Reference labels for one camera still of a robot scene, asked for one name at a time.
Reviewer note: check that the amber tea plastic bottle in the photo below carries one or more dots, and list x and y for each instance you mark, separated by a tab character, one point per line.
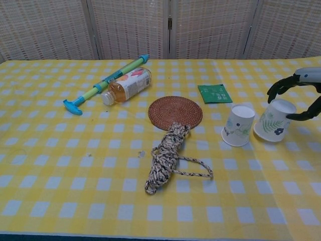
130	84

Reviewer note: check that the woven folding screen panel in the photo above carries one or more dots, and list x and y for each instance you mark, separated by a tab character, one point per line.
288	27
42	27
213	27
130	27

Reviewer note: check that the black grey right robot hand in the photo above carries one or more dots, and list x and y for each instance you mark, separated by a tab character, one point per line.
309	75

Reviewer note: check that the green blue toy water pump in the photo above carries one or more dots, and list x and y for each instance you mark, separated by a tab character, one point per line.
107	82

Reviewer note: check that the white floral print paper cup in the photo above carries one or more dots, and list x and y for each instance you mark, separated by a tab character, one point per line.
238	125

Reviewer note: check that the brass screen hinge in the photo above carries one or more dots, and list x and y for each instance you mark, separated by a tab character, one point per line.
170	23

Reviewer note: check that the white fern print paper cup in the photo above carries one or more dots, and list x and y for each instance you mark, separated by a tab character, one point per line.
274	120

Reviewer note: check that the yellow white check tablecloth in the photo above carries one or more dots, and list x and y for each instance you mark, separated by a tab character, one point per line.
75	175

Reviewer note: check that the round brown woven coaster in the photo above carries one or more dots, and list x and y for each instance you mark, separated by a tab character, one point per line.
173	113

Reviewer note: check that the green tea sachet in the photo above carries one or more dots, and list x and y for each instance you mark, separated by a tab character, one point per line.
214	94

